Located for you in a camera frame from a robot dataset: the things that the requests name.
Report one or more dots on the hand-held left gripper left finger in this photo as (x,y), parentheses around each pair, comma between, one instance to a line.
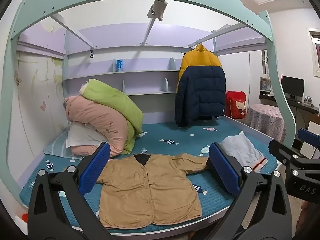
(96,166)

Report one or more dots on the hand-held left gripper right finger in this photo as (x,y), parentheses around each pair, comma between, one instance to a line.
(223,167)

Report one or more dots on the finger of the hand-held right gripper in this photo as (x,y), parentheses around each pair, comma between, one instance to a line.
(282,150)
(310,140)

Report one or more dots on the tan button-up jacket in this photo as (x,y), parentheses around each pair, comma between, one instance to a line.
(150,190)

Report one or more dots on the person's right forearm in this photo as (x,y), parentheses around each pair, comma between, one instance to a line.
(310,222)

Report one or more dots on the folded grey white cloth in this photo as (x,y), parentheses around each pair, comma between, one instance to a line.
(240,147)

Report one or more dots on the dark desk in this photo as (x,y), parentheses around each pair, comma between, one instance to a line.
(300,107)

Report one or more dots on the white pillow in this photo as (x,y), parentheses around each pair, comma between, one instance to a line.
(80,136)

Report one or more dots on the light blue striped pillow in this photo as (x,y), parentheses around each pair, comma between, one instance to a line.
(57,147)

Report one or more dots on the pink quilt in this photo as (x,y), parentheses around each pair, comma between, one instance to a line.
(100,120)

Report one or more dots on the black computer monitor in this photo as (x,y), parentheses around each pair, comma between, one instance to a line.
(292,86)

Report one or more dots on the red cartoon cushion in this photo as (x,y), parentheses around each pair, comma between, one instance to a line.
(236,105)

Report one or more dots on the green quilt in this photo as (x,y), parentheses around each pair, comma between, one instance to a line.
(112,97)

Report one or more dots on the yellow and navy puffer jacket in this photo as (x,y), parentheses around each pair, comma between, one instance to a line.
(200,92)

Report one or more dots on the small red object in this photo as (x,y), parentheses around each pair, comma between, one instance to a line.
(25,217)

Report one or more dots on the small blue box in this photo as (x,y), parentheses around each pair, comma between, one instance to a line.
(120,65)

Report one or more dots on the black hanging tag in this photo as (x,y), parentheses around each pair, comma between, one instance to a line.
(91,53)

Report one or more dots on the grey hanging plush toy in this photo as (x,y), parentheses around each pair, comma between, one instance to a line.
(157,8)

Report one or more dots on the small desk photo frame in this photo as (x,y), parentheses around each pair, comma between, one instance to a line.
(308,100)

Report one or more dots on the white framed wall picture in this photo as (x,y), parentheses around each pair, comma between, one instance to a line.
(315,52)

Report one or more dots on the lavender wall shelf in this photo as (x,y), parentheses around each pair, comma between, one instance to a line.
(150,75)

